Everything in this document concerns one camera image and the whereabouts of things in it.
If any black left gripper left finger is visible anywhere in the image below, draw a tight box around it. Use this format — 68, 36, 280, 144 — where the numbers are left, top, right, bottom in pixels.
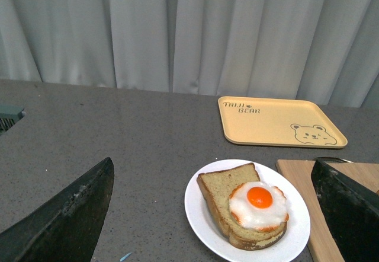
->
1, 158, 114, 261

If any bread slice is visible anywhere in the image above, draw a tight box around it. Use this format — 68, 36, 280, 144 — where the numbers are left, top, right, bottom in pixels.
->
197, 163, 287, 251

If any fried egg toy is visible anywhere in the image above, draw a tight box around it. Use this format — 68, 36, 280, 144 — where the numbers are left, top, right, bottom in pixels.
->
229, 181, 289, 232

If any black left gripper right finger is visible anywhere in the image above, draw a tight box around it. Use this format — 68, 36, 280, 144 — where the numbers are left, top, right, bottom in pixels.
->
311, 159, 378, 261

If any blue paper scrap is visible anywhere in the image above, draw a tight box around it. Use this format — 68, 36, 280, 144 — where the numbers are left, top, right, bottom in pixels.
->
119, 253, 132, 262

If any white round plate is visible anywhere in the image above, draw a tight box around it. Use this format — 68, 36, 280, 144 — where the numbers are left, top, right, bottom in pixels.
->
184, 159, 310, 261

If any wooden cutting board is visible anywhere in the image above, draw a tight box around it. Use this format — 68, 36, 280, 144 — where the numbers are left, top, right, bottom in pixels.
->
276, 159, 378, 261

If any yellow bear tray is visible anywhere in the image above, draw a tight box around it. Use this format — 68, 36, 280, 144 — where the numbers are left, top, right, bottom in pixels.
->
218, 96, 348, 149

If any grey curtain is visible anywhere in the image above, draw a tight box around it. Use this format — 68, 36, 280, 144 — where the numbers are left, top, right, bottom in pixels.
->
1, 0, 378, 108

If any grey green device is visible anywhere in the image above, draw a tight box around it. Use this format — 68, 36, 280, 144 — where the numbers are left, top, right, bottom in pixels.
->
0, 104, 25, 135

